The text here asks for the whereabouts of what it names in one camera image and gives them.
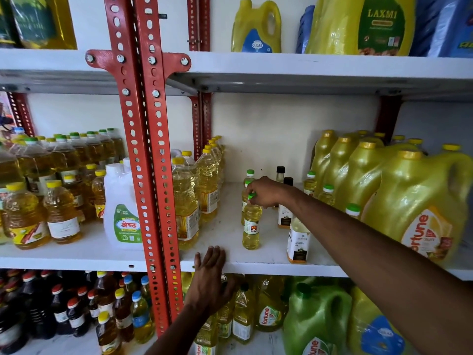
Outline person's right hand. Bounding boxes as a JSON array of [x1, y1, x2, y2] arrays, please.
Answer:
[[245, 176, 297, 210]]

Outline person's left hand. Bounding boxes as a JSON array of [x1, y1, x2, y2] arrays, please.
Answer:
[[184, 246, 239, 317]]

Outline small green-capped oil bottle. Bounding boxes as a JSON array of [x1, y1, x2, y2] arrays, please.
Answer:
[[303, 171, 318, 196], [318, 185, 335, 206], [242, 194, 263, 251], [241, 169, 256, 227]]

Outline person's left forearm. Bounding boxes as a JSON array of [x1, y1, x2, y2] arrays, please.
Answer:
[[145, 302, 222, 355]]

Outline person's right forearm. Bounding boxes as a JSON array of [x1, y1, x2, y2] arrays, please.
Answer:
[[290, 186, 473, 355]]

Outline black-capped yellow oil bottle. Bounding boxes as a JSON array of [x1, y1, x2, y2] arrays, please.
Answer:
[[232, 282, 256, 345]]

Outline yellow oil bottle green label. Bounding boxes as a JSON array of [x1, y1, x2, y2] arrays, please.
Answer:
[[217, 274, 234, 339]]

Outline white shelf board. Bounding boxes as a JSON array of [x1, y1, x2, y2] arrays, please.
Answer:
[[0, 181, 473, 282], [0, 48, 473, 103], [15, 328, 286, 355]]

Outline yellow oil bottle white label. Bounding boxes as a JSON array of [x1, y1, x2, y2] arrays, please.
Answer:
[[193, 313, 219, 355]]

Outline blue-capped oil bottle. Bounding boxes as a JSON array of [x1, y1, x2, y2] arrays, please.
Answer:
[[131, 290, 155, 344], [123, 274, 138, 298], [140, 275, 152, 303]]

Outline row of yellow-capped oil bottles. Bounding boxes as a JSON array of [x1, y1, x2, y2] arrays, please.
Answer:
[[171, 135, 226, 252]]

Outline white-label olive oil bottle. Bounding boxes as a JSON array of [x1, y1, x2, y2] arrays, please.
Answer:
[[287, 217, 311, 264]]

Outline white jug with green label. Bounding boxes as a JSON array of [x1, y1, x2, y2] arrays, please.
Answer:
[[103, 157, 144, 251]]

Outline green oil jug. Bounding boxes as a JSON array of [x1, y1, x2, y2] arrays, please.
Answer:
[[282, 282, 353, 355]]

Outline red perforated steel upright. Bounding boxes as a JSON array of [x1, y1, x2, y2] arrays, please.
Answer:
[[7, 92, 36, 137], [186, 0, 213, 160], [85, 0, 192, 337]]

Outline yellow jug round blue label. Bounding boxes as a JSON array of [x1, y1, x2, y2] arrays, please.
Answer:
[[347, 286, 411, 355]]

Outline dark red steel upright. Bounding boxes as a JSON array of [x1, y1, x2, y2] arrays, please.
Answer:
[[375, 95, 404, 143]]

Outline row of large yellow oil jugs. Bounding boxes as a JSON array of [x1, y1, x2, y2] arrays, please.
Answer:
[[310, 129, 473, 269]]

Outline yellow oil jug blue label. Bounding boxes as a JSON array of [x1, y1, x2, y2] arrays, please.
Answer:
[[231, 0, 282, 54]]

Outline cluster of dark oil bottles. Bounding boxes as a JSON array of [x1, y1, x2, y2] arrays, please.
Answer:
[[0, 269, 135, 355]]

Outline blue pouch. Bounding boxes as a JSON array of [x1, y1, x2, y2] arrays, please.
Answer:
[[295, 5, 316, 54]]

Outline cluster of clear oil bottles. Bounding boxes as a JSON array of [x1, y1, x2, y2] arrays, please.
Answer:
[[0, 127, 126, 250]]

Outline large yellow jug green label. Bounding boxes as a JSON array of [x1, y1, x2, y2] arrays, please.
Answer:
[[305, 0, 417, 57]]

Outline blue plastic packets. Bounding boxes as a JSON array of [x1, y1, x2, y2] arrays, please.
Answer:
[[409, 0, 473, 59]]

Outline yellow oil pouch dark label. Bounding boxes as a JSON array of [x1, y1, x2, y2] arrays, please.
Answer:
[[8, 0, 78, 51]]

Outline dark green oil pouch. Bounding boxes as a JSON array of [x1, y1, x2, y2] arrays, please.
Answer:
[[0, 0, 20, 49]]

